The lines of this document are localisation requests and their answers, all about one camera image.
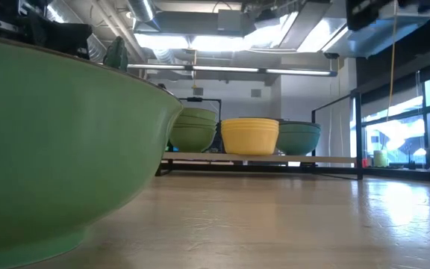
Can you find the blue floral bowl teal outside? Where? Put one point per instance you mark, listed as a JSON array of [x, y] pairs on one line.
[[299, 143], [301, 130], [301, 124]]

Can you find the silver ceiling air unit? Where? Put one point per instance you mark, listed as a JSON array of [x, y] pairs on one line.
[[368, 39]]

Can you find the green cactus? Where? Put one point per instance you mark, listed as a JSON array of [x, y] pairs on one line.
[[116, 54]]

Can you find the bright ceiling light panel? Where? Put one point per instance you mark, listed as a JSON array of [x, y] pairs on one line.
[[162, 42]]

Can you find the grey ceiling box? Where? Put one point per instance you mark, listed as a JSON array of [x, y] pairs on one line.
[[228, 20]]

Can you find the lime green cup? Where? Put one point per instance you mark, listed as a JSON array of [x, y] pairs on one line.
[[380, 158]]

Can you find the red container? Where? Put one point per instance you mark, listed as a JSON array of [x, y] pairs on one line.
[[365, 163]]

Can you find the long ceiling tube light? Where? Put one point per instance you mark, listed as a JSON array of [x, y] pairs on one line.
[[230, 69]]

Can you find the large silver spiral duct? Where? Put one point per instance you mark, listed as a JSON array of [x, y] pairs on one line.
[[60, 11]]

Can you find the silver rectangular duct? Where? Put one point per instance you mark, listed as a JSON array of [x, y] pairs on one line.
[[304, 22]]

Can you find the small silver spiral duct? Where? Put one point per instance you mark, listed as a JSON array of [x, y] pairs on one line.
[[140, 9]]

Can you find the black window frame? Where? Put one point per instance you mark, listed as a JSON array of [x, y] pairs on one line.
[[426, 130]]

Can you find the grey wall vent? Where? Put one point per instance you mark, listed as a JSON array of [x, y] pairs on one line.
[[198, 91], [256, 93]]

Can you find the black aluminium table frame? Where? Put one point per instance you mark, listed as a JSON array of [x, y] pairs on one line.
[[274, 168]]

